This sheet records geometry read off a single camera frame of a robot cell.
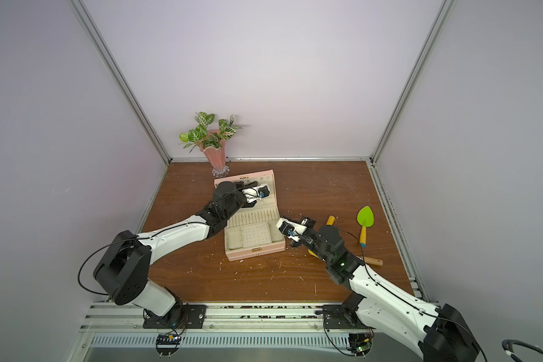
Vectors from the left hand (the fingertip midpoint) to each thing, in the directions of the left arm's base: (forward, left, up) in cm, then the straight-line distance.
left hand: (253, 179), depth 84 cm
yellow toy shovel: (-7, -32, -20) cm, 38 cm away
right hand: (-15, -14, +2) cm, 20 cm away
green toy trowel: (-4, -48, -22) cm, 53 cm away
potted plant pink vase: (+23, +21, -1) cm, 31 cm away
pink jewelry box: (-13, -1, -15) cm, 20 cm away
